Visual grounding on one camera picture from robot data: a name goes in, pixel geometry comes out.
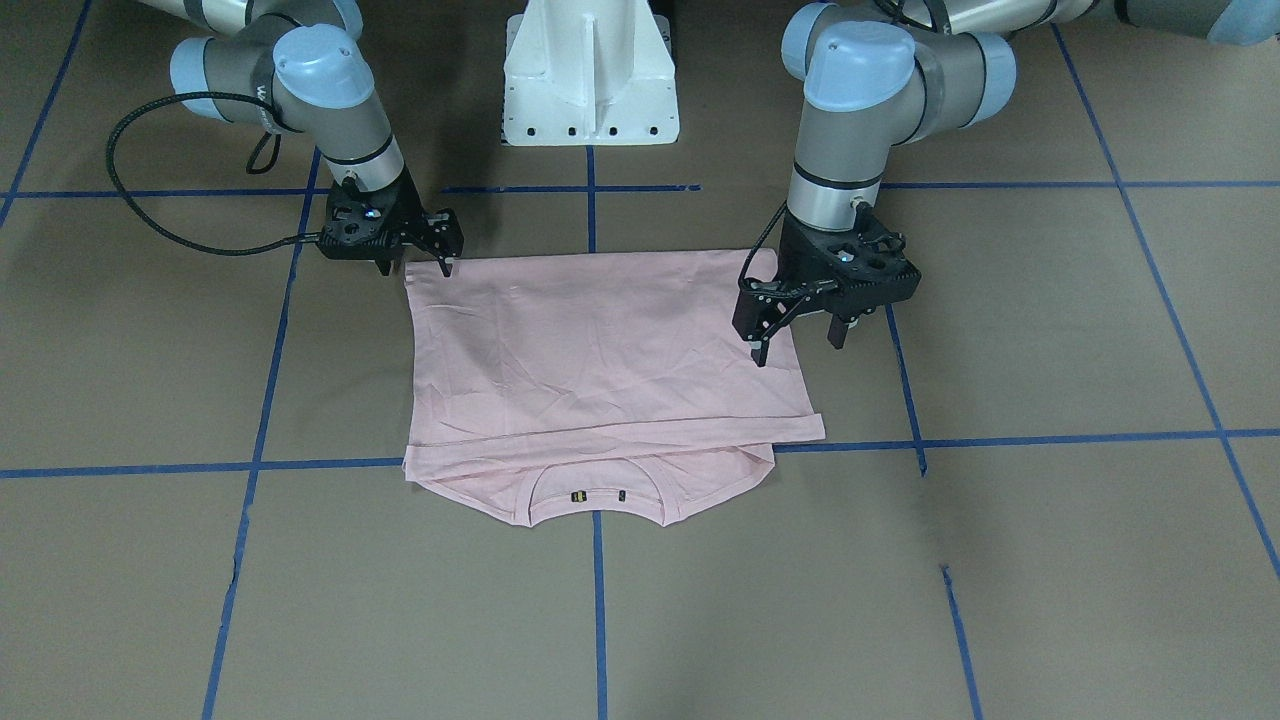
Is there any pink snoopy t-shirt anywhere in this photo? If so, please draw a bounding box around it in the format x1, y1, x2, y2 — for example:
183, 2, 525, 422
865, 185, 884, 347
403, 249, 826, 527

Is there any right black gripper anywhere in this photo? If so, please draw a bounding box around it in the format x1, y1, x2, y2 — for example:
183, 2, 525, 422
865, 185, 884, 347
317, 176, 465, 278

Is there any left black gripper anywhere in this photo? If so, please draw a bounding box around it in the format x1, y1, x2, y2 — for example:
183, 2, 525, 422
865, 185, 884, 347
732, 206, 922, 366

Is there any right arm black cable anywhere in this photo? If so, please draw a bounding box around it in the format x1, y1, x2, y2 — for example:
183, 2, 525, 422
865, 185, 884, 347
106, 92, 326, 258

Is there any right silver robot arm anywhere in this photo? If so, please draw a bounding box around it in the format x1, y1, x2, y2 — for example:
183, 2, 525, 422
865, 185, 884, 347
143, 1, 465, 275

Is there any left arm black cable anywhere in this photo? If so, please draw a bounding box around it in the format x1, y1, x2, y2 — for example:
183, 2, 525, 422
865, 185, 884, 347
739, 200, 791, 291

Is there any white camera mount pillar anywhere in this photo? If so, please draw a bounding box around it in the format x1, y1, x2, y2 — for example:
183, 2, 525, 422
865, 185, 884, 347
500, 1, 681, 147

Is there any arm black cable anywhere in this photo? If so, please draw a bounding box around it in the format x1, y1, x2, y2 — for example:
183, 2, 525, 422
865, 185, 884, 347
106, 92, 326, 258
739, 200, 791, 291

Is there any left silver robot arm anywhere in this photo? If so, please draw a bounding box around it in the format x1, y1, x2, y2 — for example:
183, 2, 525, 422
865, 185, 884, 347
733, 1, 1279, 366

